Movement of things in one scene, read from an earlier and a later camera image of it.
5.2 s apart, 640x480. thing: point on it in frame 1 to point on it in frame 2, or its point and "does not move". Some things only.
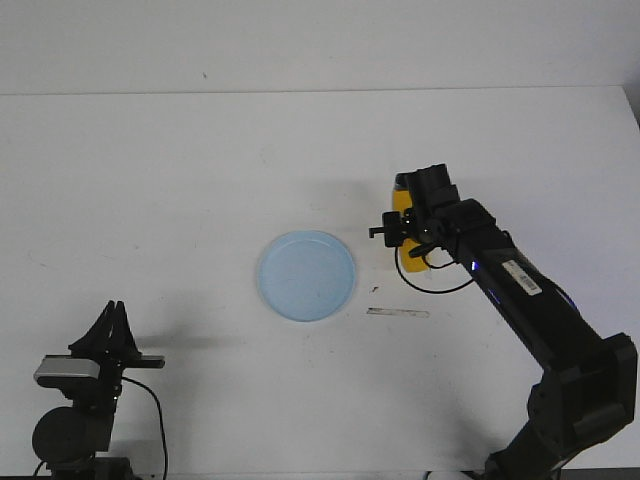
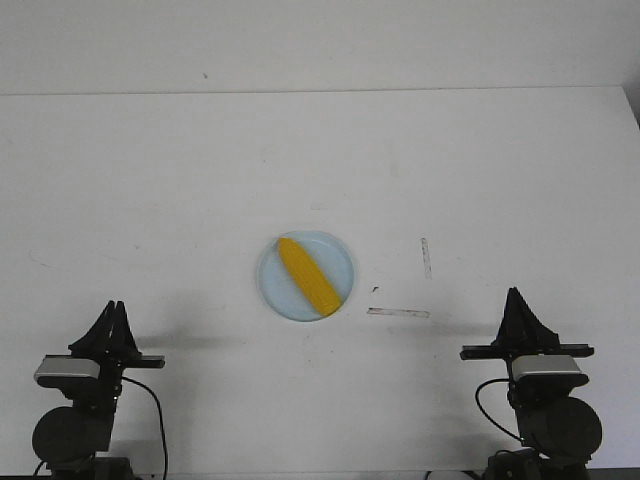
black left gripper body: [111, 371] does not move
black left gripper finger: [123, 343] does not move
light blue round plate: [307, 276] does not move
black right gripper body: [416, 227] to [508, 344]
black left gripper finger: [95, 342] does not move
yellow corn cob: [401, 201] to [309, 276]
